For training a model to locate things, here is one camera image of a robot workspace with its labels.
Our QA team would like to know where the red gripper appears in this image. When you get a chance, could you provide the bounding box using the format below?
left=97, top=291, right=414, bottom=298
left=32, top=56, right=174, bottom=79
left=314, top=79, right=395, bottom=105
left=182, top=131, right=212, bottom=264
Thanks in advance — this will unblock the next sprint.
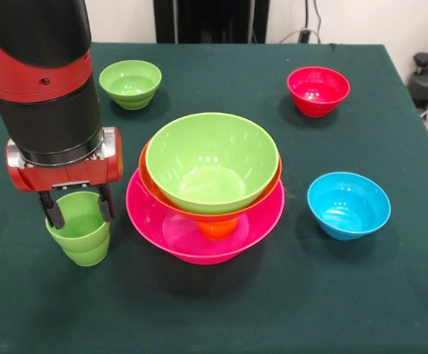
left=5, top=126, right=124, bottom=229

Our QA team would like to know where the green cup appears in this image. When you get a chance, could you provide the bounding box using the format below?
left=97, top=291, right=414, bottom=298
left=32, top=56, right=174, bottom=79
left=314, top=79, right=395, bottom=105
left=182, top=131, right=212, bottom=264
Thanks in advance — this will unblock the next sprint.
left=45, top=191, right=111, bottom=268

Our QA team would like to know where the large pink bowl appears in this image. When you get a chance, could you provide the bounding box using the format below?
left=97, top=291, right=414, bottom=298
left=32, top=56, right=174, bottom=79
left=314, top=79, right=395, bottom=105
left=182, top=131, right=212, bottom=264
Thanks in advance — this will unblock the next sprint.
left=125, top=167, right=286, bottom=266

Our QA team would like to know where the large orange bowl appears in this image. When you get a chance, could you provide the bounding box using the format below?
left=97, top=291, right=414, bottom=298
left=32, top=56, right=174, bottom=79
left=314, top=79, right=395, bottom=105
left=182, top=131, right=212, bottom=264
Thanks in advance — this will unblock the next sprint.
left=138, top=139, right=283, bottom=223

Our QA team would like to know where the large green bowl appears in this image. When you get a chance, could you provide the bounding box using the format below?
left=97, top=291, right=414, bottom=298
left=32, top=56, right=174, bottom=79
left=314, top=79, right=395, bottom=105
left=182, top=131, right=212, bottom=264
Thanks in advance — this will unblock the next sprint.
left=145, top=112, right=280, bottom=215

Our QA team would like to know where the orange cup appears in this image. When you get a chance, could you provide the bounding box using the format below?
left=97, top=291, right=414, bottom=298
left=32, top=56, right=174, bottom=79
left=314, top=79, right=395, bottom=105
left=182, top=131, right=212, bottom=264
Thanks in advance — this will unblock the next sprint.
left=197, top=218, right=238, bottom=242

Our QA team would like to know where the small red bowl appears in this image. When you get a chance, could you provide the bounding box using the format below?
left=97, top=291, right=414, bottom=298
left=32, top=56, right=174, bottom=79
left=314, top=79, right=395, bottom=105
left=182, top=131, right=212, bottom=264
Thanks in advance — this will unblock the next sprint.
left=286, top=66, right=351, bottom=118

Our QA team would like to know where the small green bowl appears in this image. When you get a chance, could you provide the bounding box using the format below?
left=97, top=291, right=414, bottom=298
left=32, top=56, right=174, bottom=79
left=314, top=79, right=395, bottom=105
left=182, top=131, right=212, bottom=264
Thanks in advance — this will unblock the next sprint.
left=98, top=59, right=162, bottom=111

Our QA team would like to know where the dark green tablecloth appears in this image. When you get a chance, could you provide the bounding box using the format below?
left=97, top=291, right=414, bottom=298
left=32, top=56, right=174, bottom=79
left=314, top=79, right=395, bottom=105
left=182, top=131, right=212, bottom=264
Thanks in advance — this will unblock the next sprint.
left=0, top=41, right=428, bottom=354

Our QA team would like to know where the small blue bowl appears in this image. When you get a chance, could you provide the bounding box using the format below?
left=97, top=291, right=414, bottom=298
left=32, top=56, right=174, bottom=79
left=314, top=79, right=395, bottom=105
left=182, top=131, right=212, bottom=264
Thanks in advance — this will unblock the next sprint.
left=307, top=172, right=392, bottom=241

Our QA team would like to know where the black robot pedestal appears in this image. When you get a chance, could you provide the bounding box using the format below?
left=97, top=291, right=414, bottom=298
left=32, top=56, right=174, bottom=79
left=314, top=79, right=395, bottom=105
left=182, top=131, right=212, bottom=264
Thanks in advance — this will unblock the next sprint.
left=153, top=0, right=270, bottom=44

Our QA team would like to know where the black wall cable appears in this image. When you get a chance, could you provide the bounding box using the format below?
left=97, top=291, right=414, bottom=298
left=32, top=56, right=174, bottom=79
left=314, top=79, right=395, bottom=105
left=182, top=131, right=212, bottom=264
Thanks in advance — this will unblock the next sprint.
left=311, top=0, right=324, bottom=32

